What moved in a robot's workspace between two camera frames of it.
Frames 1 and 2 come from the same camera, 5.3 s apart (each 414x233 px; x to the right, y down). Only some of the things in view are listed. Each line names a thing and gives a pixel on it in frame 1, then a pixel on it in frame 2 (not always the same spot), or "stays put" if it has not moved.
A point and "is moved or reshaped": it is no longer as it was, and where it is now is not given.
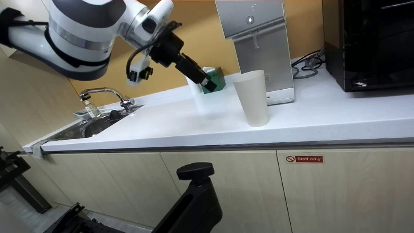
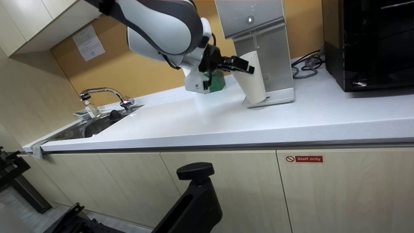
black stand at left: x=12 y=165 stays put
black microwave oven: x=369 y=45 stays put
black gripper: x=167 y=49 to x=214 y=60
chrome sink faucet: x=92 y=112 stays put
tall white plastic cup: x=252 y=95 is moved or reshaped
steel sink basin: x=91 y=126 stays put
